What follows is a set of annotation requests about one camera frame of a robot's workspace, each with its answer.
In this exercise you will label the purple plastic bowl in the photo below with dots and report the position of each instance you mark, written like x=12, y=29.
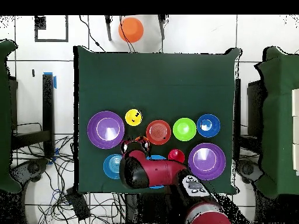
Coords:
x=106, y=129
x=207, y=161

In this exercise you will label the blue tape strip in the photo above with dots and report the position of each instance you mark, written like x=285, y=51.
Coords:
x=55, y=81

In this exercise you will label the red plastic cup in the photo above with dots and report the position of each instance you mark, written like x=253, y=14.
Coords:
x=176, y=155

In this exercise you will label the black power adapter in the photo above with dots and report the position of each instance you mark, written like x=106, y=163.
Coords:
x=78, y=205

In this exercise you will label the black metal stand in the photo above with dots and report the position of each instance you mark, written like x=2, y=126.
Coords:
x=48, y=105

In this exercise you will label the black grey chair base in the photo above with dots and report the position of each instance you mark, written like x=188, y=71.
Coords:
x=31, y=168

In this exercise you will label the white box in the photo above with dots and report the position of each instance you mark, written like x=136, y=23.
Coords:
x=296, y=157

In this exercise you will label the small black object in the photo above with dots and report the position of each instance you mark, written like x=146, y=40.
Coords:
x=33, y=73

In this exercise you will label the black tripod leg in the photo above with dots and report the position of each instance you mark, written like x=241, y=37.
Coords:
x=108, y=28
x=162, y=25

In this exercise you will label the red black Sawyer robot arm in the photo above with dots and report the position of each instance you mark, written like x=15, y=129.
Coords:
x=158, y=170

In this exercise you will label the green cloth covered table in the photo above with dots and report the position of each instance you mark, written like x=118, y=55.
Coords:
x=278, y=116
x=4, y=116

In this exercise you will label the orange-red plastic bowl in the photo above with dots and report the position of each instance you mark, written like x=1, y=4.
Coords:
x=158, y=132

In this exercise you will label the dark green tablecloth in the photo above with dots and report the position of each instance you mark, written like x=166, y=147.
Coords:
x=112, y=70

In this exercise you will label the black metal post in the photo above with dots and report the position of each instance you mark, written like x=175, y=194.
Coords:
x=237, y=116

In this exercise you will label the yellow plastic cup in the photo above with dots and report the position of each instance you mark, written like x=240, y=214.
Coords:
x=130, y=116

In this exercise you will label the black square floor frame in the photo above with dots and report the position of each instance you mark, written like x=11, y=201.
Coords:
x=40, y=22

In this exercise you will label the small light blue bowl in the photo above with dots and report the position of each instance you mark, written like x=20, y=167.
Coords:
x=111, y=166

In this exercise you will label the orange round object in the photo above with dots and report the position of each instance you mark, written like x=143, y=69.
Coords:
x=131, y=29

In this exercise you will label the large light blue bowl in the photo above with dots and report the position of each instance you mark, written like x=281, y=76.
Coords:
x=156, y=157

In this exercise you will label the dark blue plastic bowl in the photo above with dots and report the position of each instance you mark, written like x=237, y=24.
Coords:
x=208, y=130

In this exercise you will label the green plastic bowl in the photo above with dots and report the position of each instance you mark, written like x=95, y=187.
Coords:
x=184, y=129

